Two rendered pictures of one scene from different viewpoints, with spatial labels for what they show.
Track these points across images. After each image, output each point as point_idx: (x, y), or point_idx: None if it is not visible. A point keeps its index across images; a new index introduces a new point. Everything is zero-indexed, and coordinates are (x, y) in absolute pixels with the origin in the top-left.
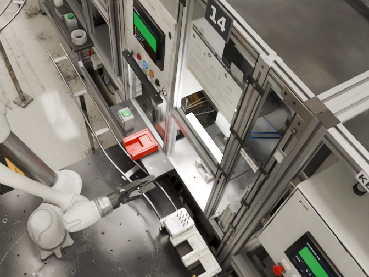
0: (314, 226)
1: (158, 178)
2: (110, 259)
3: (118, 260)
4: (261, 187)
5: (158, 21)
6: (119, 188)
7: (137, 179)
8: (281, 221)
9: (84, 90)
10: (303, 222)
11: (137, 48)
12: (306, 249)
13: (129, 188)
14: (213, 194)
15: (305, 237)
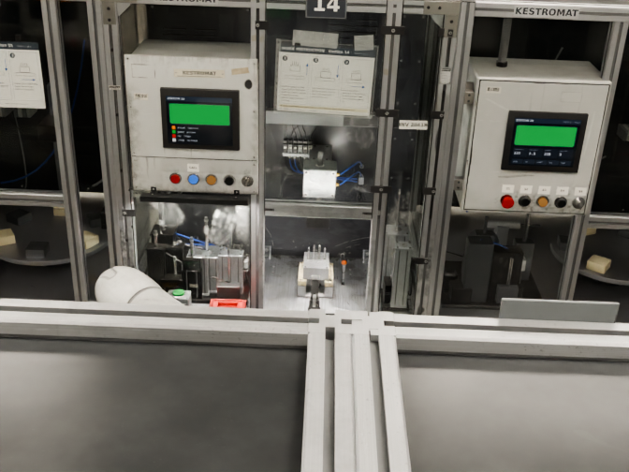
0: (511, 97)
1: None
2: None
3: None
4: (439, 140)
5: (222, 82)
6: (311, 296)
7: (312, 279)
8: (481, 140)
9: None
10: (501, 109)
11: (166, 171)
12: (519, 128)
13: (316, 289)
14: (377, 250)
15: (512, 115)
